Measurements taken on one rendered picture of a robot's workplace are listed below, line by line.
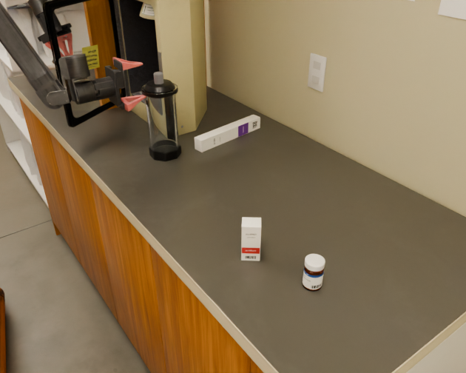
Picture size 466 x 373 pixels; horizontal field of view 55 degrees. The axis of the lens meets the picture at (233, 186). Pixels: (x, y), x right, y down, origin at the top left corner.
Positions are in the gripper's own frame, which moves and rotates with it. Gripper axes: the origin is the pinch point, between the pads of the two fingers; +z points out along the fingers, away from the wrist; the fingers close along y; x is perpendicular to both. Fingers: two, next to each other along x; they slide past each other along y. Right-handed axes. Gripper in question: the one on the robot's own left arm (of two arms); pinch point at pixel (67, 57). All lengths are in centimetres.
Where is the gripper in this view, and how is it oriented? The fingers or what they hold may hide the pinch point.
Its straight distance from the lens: 164.3
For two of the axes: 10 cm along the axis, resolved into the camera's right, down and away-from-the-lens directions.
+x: -4.2, 4.9, -7.6
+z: 3.9, 8.6, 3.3
